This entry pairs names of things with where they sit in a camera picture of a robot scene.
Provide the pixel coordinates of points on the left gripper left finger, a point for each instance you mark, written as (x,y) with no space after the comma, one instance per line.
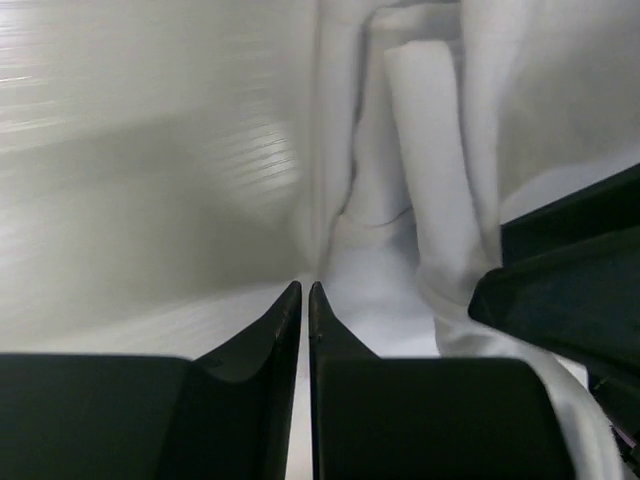
(224,415)

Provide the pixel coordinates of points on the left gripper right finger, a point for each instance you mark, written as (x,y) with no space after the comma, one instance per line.
(425,418)

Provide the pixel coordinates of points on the white skirt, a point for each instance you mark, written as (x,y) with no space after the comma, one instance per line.
(434,123)

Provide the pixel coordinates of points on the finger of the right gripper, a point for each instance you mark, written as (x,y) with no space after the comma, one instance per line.
(604,207)
(580,301)

